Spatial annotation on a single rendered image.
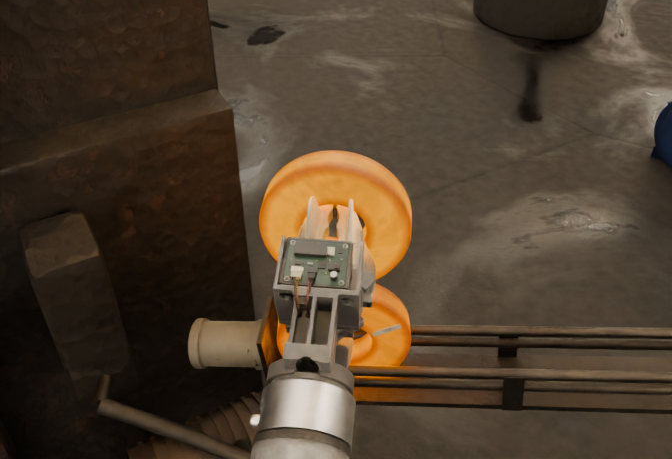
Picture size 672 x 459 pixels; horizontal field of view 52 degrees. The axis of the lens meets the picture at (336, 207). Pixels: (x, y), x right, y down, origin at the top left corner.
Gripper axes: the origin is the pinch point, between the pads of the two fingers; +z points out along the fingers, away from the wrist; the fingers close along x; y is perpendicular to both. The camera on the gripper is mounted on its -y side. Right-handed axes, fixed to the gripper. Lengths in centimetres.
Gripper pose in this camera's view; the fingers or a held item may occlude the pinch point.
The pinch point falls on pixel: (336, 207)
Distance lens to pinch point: 69.6
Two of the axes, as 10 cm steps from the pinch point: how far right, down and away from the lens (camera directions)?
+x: -9.9, -0.7, 0.8
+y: -0.3, -5.9, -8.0
